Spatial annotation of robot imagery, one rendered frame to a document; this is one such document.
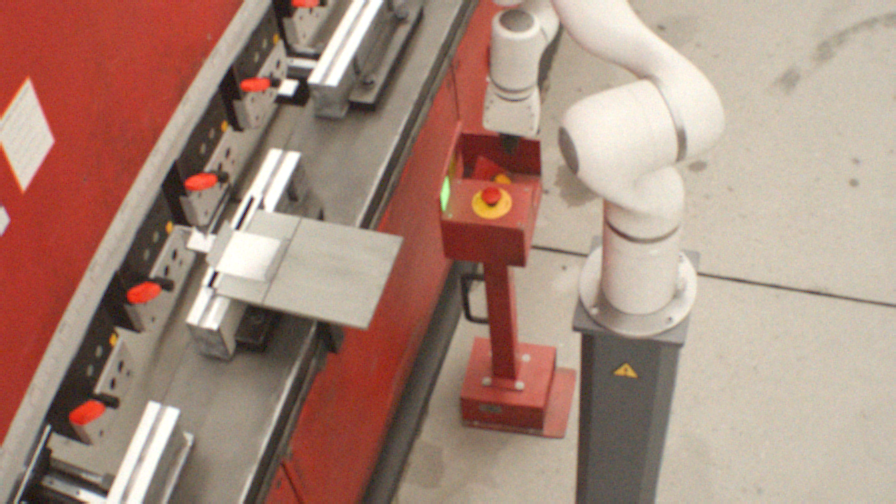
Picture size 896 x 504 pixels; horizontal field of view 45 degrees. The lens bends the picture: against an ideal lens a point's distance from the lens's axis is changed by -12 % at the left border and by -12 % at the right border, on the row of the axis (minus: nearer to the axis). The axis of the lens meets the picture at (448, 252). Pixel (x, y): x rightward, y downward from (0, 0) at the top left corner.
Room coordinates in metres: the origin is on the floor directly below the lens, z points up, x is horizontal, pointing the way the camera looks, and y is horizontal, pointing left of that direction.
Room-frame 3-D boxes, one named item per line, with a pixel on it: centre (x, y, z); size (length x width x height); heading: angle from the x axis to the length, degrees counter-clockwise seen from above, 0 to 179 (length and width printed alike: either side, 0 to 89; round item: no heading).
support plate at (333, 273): (1.20, 0.22, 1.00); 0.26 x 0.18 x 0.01; 67
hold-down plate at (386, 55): (1.79, 0.07, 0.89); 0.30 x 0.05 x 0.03; 157
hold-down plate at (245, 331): (1.27, 0.29, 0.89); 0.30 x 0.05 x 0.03; 157
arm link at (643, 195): (1.06, -0.25, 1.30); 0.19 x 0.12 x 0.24; 104
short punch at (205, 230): (1.26, 0.36, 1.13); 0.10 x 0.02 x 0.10; 157
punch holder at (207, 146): (1.23, 0.37, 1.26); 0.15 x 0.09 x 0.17; 157
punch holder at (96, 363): (0.87, 0.53, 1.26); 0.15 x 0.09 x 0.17; 157
